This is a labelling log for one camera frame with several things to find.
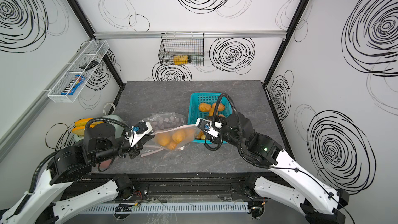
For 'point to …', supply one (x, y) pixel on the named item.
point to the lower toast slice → (79, 130)
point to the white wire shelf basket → (95, 51)
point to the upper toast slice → (83, 122)
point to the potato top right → (221, 108)
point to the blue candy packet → (70, 88)
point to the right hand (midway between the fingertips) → (207, 120)
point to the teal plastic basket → (194, 112)
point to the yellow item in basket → (180, 59)
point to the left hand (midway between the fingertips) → (152, 133)
